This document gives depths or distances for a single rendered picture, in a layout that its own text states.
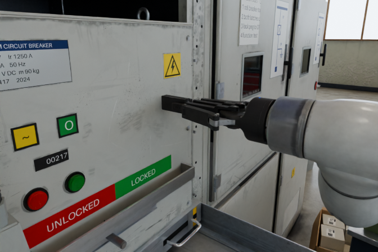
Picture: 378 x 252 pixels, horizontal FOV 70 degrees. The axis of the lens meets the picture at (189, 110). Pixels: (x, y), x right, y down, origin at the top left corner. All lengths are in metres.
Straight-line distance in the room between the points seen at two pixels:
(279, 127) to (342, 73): 8.00
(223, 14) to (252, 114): 0.42
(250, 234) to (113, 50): 0.55
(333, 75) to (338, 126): 8.05
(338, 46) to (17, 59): 8.18
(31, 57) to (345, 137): 0.41
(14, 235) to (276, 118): 0.35
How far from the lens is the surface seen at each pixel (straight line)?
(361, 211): 0.52
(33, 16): 0.42
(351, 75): 8.38
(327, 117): 0.40
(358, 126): 0.39
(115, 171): 0.53
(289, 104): 0.42
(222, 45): 0.80
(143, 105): 0.54
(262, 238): 0.75
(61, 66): 0.43
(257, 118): 0.43
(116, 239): 0.54
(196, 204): 0.78
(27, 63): 0.41
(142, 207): 0.56
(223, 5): 0.80
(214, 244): 0.79
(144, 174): 0.59
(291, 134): 0.41
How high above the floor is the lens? 1.36
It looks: 15 degrees down
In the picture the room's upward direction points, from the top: straight up
